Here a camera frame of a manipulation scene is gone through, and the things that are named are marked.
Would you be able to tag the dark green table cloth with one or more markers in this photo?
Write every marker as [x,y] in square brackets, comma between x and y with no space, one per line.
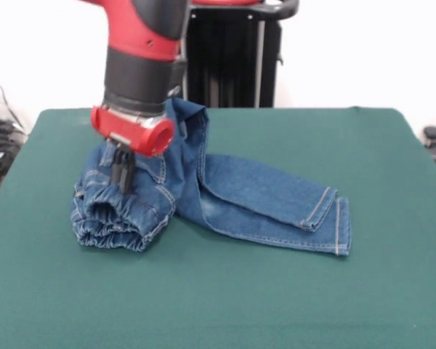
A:
[240,309]

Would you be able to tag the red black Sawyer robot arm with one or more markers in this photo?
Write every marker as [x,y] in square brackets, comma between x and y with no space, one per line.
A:
[138,72]

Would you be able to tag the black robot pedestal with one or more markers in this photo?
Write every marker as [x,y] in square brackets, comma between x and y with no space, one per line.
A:
[232,62]

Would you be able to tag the blue denim jeans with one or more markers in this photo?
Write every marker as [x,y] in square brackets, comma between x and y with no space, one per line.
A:
[247,192]

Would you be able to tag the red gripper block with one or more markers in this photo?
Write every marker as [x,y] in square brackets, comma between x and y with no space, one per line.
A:
[127,132]

